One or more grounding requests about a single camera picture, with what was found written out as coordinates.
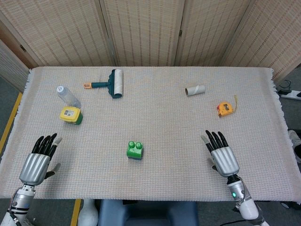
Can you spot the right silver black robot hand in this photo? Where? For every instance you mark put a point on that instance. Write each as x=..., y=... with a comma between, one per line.
x=224, y=160

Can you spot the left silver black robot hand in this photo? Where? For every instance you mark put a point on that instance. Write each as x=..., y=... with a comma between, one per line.
x=35, y=166

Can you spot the green building block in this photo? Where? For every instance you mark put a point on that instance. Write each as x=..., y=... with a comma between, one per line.
x=134, y=150

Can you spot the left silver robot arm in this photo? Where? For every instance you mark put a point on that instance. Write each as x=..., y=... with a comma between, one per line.
x=20, y=201

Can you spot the yellow tape measure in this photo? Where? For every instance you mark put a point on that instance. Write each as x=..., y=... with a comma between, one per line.
x=225, y=109

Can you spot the green tub with yellow lid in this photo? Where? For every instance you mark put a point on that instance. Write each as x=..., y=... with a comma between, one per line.
x=69, y=114

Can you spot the white robot torso column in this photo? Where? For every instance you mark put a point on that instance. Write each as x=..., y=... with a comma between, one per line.
x=88, y=214

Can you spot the white shoe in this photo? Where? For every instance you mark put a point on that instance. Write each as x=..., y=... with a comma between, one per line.
x=295, y=143

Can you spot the grey cardboard tube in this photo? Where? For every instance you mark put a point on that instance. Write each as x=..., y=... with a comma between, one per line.
x=196, y=89

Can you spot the clear plastic bottle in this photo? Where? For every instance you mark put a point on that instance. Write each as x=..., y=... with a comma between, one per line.
x=69, y=97

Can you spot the beige woven table cloth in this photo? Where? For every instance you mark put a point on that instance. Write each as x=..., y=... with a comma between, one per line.
x=152, y=117

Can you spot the white power strip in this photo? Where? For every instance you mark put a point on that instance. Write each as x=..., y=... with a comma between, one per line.
x=291, y=94

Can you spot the black power adapter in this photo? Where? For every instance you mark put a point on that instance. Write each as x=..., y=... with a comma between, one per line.
x=285, y=84

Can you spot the teal lint roller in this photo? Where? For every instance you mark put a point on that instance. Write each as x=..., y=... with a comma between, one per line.
x=117, y=82

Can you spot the beige woven folding screen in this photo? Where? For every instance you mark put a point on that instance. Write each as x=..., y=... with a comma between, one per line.
x=145, y=30

